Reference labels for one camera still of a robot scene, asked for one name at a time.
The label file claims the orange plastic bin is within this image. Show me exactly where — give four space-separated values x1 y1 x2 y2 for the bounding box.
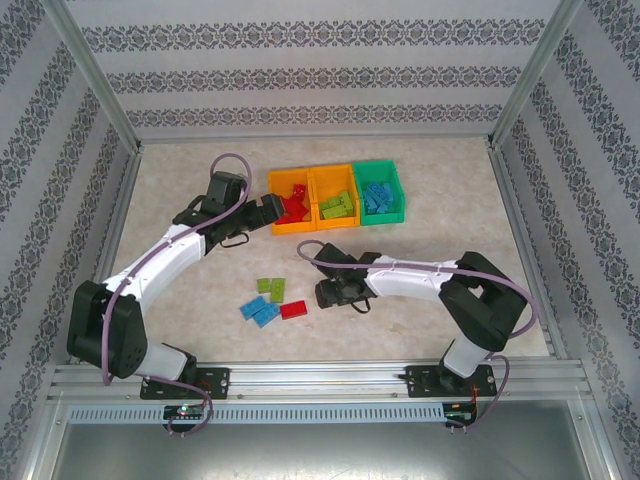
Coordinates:
309 163 362 232
268 167 319 237

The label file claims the green plastic bin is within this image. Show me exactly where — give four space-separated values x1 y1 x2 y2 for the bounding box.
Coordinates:
352 158 408 227

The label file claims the grey metal sheet panel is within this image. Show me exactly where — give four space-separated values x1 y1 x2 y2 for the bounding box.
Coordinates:
47 422 609 480

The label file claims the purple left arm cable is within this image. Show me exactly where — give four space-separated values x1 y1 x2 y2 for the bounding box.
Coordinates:
101 152 250 439

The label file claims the aluminium frame cross bar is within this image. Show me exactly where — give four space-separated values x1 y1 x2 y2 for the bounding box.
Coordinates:
134 132 496 146

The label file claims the aluminium mounting rail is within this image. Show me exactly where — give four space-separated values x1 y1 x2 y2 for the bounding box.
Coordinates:
47 362 586 401

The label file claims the slotted grey cable duct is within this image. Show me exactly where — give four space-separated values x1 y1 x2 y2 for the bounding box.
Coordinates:
67 403 446 424

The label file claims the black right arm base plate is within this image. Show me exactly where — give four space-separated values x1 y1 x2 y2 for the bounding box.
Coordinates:
405 364 496 399

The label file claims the aluminium side rail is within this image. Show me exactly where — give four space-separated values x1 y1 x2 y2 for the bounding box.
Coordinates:
68 147 144 365
487 144 569 360

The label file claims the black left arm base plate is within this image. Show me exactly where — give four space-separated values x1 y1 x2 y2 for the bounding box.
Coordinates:
140 367 230 400

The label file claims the aluminium frame post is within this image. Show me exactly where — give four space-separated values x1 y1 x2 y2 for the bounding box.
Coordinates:
42 0 144 154
487 0 585 151

